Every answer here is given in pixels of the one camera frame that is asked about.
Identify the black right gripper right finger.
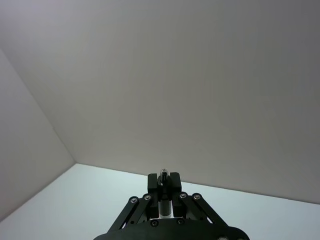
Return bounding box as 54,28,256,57
169,171,229,228

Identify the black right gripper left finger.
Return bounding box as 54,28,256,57
109,172,161,231

